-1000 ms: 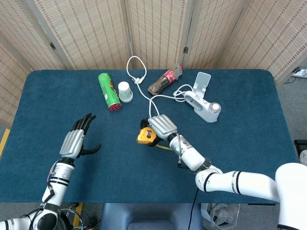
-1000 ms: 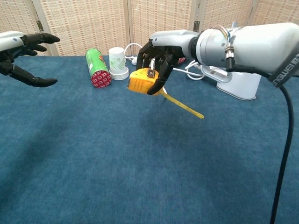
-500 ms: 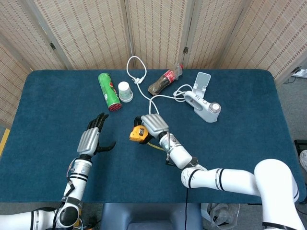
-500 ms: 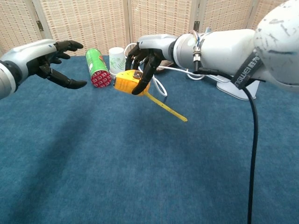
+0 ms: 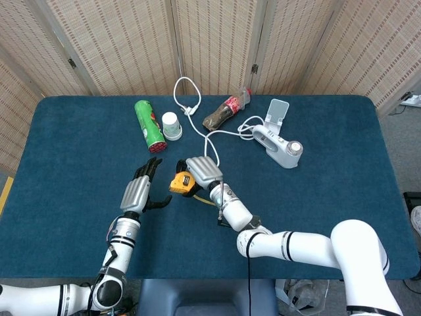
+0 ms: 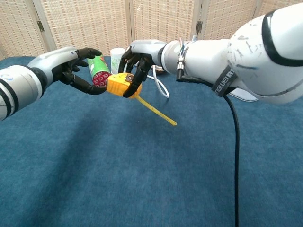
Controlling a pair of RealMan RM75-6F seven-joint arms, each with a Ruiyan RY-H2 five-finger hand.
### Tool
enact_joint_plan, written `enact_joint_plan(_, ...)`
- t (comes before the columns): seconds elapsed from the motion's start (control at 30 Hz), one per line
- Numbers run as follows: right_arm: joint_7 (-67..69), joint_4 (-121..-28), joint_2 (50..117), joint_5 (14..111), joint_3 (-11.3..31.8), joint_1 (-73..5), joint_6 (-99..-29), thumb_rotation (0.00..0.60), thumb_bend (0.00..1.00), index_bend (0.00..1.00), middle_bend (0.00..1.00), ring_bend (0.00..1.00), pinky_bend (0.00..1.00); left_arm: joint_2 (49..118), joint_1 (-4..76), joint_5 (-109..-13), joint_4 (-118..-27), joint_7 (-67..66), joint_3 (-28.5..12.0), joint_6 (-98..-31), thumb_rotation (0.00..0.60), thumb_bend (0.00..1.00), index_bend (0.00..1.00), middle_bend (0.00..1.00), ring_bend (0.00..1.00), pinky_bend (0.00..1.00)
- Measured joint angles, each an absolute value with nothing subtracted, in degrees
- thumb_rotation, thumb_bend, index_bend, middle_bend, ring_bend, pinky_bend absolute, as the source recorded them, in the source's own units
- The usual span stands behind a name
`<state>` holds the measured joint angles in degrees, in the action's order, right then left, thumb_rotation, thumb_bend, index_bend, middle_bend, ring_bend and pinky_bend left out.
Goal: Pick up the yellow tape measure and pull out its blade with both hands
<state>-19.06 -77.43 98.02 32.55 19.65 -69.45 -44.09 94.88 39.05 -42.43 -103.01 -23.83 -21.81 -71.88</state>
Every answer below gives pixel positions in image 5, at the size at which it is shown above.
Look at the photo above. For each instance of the cola plastic bottle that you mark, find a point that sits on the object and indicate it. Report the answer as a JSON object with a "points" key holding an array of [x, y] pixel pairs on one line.
{"points": [[225, 110]]}

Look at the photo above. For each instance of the white power strip on floor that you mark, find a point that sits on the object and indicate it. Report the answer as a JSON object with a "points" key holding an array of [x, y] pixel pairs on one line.
{"points": [[411, 100]]}

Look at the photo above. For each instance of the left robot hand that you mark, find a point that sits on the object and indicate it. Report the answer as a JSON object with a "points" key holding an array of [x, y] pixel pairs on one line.
{"points": [[139, 191]]}

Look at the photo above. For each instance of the white phone stand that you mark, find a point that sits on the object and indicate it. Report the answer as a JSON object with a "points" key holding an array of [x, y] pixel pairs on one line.
{"points": [[277, 112]]}

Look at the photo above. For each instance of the blue table mat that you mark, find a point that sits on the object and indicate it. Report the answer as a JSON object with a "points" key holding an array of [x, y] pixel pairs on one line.
{"points": [[65, 184]]}

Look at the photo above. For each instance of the clear plastic bag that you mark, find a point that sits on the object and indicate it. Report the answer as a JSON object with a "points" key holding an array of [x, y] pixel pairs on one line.
{"points": [[302, 294]]}

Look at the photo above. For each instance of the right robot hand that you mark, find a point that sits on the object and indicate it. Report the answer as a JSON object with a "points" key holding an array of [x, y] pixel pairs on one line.
{"points": [[201, 172]]}

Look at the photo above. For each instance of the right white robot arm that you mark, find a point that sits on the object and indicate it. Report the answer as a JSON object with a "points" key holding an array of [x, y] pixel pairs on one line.
{"points": [[296, 250]]}

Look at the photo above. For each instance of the black box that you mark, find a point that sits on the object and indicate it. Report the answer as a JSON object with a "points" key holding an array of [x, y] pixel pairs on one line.
{"points": [[413, 204]]}

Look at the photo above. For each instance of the yellow tape measure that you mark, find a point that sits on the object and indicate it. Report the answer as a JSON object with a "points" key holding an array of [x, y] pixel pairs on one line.
{"points": [[183, 183]]}

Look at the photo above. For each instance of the green chip can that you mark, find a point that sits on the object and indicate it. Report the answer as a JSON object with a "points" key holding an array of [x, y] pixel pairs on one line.
{"points": [[149, 126]]}

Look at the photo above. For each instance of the bamboo folding screen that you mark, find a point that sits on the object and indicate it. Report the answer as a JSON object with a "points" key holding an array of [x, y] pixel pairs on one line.
{"points": [[210, 46]]}

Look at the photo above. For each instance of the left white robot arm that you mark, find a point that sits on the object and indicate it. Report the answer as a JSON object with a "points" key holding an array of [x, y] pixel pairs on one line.
{"points": [[82, 273]]}

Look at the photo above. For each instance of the white paper cup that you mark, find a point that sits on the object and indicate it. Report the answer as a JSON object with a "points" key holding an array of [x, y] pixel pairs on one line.
{"points": [[171, 126]]}

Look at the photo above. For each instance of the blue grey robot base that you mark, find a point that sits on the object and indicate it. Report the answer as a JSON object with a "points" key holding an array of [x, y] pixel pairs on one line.
{"points": [[207, 298]]}

